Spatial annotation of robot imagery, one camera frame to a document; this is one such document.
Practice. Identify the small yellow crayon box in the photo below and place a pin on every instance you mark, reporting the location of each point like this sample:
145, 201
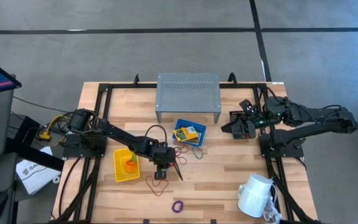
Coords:
183, 134

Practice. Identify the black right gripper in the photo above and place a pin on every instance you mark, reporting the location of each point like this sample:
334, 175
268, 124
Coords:
256, 118

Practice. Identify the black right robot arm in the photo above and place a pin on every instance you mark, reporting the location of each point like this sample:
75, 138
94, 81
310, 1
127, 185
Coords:
322, 113

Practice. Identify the black plastic basket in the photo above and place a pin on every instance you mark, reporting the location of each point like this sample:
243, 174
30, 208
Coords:
233, 115

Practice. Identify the grey perforated metal riser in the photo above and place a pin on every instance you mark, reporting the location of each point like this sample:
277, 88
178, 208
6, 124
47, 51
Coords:
188, 93

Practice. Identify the blue rubber band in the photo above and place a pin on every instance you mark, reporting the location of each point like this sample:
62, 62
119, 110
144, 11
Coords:
202, 154

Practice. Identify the white cylindrical lamp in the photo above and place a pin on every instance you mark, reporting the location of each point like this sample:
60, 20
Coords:
255, 196

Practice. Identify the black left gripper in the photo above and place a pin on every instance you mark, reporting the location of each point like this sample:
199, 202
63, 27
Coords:
163, 155

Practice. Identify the blue plastic basket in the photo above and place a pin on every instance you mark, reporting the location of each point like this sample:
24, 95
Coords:
182, 123

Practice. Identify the black aluminium table frame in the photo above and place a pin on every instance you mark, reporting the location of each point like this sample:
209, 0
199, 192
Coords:
123, 85

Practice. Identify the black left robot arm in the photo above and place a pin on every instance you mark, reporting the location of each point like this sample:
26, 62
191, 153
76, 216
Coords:
120, 137

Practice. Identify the white paper bag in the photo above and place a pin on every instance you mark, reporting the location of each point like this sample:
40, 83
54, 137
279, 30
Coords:
36, 174

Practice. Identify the green yellow Crayola crayon box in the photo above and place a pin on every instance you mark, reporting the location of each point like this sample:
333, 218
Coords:
197, 140

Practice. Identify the yellow plastic basket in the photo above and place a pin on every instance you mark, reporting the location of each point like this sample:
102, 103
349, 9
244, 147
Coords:
120, 174

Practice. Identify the black frame clamp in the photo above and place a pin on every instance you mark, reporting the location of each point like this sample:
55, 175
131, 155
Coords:
136, 79
232, 78

